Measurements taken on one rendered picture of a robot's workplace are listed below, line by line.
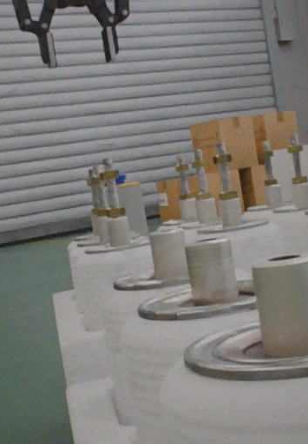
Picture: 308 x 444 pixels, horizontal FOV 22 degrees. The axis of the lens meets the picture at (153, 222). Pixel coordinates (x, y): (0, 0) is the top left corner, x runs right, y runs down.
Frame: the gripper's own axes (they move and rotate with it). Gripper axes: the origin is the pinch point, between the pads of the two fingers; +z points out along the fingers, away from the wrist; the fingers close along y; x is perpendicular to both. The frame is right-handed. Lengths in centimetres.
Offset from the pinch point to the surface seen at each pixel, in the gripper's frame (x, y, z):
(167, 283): -46, -9, 22
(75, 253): -1.3, -4.6, 22.5
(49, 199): 522, 91, 17
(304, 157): 240, 158, 16
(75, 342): -18.0, -9.6, 29.2
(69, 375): -17.9, -10.5, 32.2
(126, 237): -12.6, -1.6, 20.9
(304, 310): -67, -11, 21
